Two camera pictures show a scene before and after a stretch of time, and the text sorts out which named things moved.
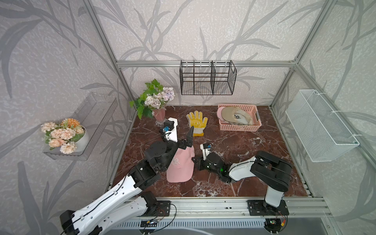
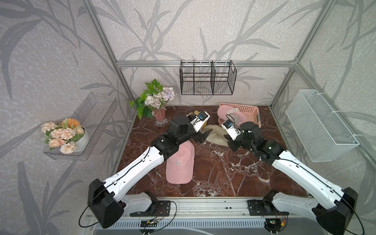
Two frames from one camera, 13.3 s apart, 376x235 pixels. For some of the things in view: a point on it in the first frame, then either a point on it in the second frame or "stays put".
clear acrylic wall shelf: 86,126 stays put
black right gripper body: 204,166 to 240,143
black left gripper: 182,144 to 201,137
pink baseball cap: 181,166 stays put
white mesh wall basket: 323,136 stays put
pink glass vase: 159,115 stays put
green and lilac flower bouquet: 154,97 stays put
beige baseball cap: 235,115 to 217,136
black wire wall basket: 207,78 stays put
